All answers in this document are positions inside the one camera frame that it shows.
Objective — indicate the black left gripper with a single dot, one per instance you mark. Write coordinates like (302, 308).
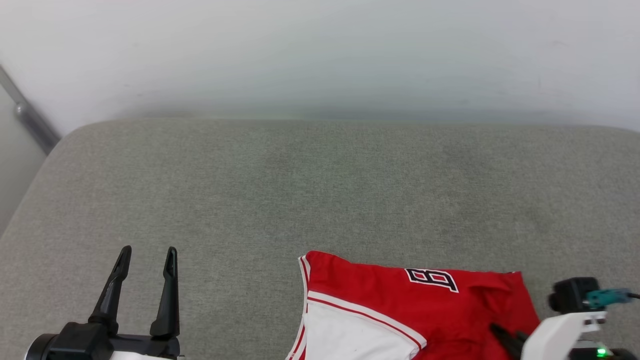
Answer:
(85, 345)

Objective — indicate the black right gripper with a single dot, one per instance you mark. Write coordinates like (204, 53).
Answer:
(607, 353)

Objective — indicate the red basketball jersey white sleeves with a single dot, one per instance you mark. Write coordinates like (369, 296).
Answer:
(400, 310)

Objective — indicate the grey fabric sofa seat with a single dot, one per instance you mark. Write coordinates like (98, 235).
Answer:
(300, 190)

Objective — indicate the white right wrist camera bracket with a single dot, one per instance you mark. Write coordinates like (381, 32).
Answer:
(555, 337)

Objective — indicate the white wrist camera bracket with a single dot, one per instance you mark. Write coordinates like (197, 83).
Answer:
(555, 337)
(145, 356)

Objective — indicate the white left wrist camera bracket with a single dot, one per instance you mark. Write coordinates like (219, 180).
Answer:
(145, 356)

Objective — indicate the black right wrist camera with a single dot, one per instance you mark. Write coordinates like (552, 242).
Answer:
(570, 295)

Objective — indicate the grey metal rail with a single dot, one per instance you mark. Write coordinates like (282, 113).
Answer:
(30, 117)

